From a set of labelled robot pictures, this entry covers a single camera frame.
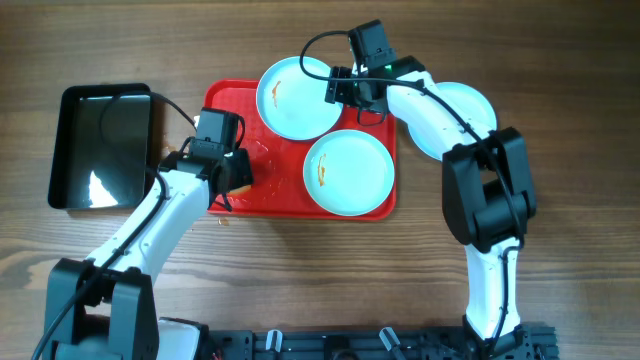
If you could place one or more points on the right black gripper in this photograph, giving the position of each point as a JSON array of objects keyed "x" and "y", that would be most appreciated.
[{"x": 338, "y": 92}]

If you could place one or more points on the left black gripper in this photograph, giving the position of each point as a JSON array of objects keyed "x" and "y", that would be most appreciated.
[{"x": 243, "y": 176}]

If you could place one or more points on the orange green scrub sponge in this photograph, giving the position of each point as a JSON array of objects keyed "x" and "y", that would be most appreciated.
[{"x": 240, "y": 190}]

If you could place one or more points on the light blue plate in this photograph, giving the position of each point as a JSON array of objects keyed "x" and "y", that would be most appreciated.
[
  {"x": 292, "y": 104},
  {"x": 470, "y": 101},
  {"x": 348, "y": 173}
]

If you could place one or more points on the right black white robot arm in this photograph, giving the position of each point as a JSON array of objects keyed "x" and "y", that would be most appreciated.
[{"x": 487, "y": 188}]

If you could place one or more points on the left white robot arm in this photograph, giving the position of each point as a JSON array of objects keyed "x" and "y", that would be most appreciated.
[{"x": 103, "y": 307}]

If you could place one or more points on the red plastic tray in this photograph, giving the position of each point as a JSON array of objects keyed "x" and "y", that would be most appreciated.
[{"x": 278, "y": 189}]

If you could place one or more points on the black water tray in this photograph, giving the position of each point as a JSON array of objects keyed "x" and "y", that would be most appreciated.
[{"x": 102, "y": 144}]

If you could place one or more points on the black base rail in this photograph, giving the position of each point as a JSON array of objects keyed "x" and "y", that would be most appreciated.
[{"x": 350, "y": 345}]

